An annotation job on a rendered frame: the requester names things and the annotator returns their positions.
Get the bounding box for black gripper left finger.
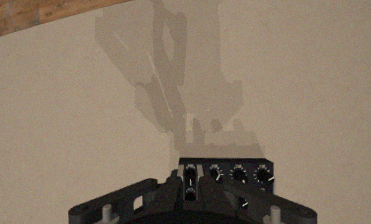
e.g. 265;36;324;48
68;165;186;224

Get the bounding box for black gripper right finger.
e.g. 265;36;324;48
195;165;317;224

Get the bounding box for black knob box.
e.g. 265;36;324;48
179;157;274;201

